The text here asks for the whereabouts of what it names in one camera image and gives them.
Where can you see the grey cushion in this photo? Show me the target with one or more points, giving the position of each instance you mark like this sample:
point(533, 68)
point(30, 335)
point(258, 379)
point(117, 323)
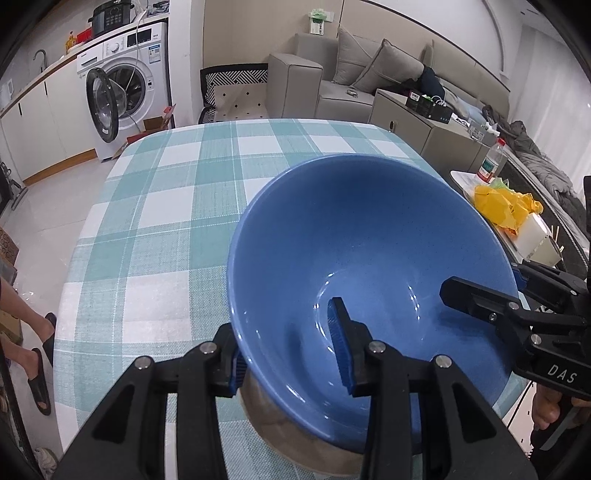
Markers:
point(388, 69)
point(351, 55)

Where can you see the yellow plastic bag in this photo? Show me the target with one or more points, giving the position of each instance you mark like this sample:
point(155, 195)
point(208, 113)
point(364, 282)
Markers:
point(503, 207)

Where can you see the dark clothes pile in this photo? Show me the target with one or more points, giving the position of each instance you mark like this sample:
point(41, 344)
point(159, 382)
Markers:
point(429, 83)

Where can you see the dark grey blanket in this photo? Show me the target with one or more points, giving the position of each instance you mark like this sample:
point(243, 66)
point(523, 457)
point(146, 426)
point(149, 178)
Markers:
point(545, 161)

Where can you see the grey bedside cabinet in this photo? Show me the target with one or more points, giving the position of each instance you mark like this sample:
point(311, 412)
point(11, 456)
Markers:
point(406, 134)

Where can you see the black white patterned floor mat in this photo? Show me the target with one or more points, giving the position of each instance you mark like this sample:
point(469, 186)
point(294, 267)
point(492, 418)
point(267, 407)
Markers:
point(240, 94)

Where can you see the white plastic container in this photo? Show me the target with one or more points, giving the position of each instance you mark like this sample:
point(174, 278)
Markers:
point(535, 240)

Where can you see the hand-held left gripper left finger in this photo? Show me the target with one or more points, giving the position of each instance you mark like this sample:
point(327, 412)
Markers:
point(238, 376)

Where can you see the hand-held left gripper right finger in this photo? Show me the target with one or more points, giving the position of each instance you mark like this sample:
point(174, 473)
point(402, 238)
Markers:
point(339, 346)

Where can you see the grey tissue box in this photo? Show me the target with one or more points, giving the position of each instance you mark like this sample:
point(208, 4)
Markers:
point(485, 133)

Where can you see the grey sofa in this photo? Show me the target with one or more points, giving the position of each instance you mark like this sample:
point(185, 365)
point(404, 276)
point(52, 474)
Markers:
point(295, 83)

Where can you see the green white box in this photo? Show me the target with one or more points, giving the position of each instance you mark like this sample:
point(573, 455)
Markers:
point(317, 22)

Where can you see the white base cabinet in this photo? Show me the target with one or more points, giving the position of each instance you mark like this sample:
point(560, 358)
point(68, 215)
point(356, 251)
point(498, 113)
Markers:
point(46, 124)

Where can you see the red cardboard box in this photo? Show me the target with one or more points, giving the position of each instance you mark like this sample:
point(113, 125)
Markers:
point(154, 127)

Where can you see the metal faucet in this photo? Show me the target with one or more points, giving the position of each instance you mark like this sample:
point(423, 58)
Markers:
point(40, 57)

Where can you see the teal checked tablecloth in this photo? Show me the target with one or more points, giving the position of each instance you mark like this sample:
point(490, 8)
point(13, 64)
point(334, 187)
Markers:
point(161, 230)

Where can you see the clear plastic bottle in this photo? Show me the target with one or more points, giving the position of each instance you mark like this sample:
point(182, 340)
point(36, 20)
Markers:
point(490, 164)

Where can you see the green plastic bag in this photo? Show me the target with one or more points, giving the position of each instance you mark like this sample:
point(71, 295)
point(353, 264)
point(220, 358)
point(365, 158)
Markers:
point(498, 183)

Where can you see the white washing machine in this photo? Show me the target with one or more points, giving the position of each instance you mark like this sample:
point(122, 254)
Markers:
point(143, 60)

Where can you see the large blue bowl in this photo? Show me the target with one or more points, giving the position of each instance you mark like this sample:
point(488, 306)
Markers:
point(369, 240)

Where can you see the person's right hand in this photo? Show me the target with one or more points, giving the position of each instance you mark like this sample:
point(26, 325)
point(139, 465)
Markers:
point(547, 406)

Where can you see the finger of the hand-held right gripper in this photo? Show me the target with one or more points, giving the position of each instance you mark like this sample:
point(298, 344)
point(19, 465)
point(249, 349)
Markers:
point(554, 282)
point(471, 295)

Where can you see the black pressure cooker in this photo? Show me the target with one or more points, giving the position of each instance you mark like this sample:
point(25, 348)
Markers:
point(111, 16)

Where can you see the black box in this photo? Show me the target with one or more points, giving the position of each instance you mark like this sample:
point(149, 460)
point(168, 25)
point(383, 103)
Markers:
point(427, 108)

